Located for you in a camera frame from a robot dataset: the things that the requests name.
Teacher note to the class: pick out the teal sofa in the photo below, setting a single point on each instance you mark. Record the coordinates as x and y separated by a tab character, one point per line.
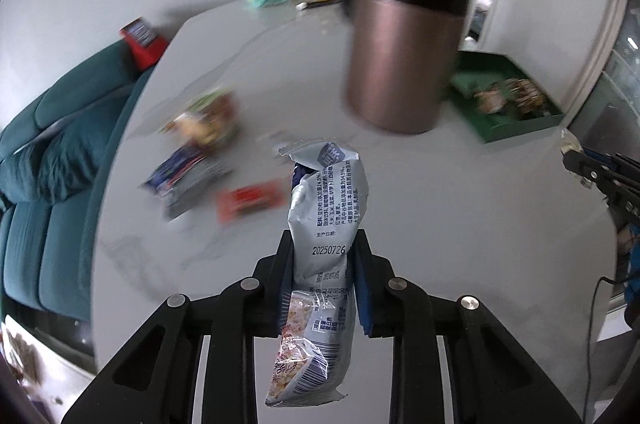
56	155

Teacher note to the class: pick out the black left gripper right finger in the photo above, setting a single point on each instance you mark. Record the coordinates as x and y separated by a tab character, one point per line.
451	359

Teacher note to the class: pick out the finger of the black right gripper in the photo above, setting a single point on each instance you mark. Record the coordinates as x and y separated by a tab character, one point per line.
587	164
621	184

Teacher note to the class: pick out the red snack bar wrapper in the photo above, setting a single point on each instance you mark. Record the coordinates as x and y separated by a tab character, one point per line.
234	203

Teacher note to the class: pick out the copper black trash bin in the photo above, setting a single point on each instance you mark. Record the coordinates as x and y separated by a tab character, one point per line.
402	57

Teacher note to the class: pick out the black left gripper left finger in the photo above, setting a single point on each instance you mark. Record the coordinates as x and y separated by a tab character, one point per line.
193	358

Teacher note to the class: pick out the green fruit snack bag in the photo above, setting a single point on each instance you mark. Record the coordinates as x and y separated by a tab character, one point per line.
210	121

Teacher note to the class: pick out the blue white snack packet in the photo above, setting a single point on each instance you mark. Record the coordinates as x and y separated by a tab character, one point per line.
183	178

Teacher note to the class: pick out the grey white snack packet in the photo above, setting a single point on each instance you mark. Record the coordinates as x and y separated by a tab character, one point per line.
329	199

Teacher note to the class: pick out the red small box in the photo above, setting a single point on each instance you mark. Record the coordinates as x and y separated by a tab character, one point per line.
146	45

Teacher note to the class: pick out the green snack tray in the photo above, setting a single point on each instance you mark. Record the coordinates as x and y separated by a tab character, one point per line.
498	98

